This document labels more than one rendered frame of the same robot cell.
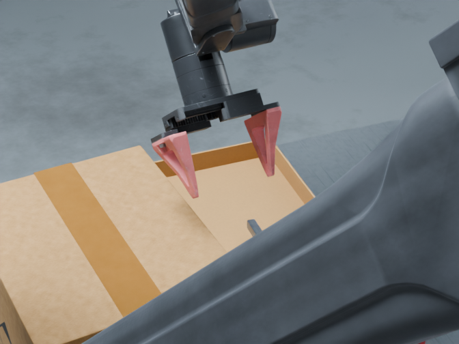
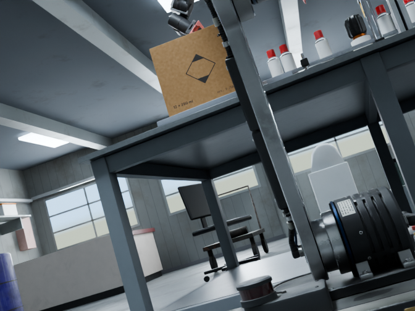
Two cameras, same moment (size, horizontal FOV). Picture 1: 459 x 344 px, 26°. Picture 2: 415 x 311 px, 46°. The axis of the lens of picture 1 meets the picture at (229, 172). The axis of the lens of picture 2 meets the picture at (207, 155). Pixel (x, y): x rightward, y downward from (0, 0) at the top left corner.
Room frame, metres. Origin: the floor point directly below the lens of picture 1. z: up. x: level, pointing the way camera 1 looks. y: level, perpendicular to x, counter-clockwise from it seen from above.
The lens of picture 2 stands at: (-0.09, 1.61, 0.42)
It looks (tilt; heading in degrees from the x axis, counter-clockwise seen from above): 9 degrees up; 307
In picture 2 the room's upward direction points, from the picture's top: 17 degrees counter-clockwise
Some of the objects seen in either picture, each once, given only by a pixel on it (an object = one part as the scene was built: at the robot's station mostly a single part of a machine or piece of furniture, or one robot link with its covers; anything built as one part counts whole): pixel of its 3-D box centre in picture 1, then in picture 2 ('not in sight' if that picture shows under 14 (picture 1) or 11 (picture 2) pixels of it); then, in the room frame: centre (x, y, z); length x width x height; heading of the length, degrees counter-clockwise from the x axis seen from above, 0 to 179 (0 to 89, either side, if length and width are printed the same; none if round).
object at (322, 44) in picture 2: not in sight; (325, 54); (0.59, -0.27, 0.98); 0.05 x 0.05 x 0.20
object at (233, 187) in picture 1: (231, 209); not in sight; (1.30, 0.00, 0.85); 0.30 x 0.26 x 0.04; 21
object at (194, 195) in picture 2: not in sight; (220, 224); (3.11, -2.54, 0.52); 0.66 x 0.66 x 1.04
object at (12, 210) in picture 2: not in sight; (2, 211); (8.66, -3.35, 2.04); 0.44 x 0.37 x 0.24; 117
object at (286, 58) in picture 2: not in sight; (290, 68); (0.73, -0.22, 0.98); 0.05 x 0.05 x 0.20
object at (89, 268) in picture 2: not in sight; (81, 274); (7.78, -4.07, 0.48); 2.55 x 2.06 x 0.96; 27
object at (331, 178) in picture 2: not in sight; (332, 183); (3.55, -6.52, 0.70); 0.72 x 0.64 x 1.40; 28
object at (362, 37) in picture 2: not in sight; (363, 47); (0.54, -0.59, 1.03); 0.09 x 0.09 x 0.30
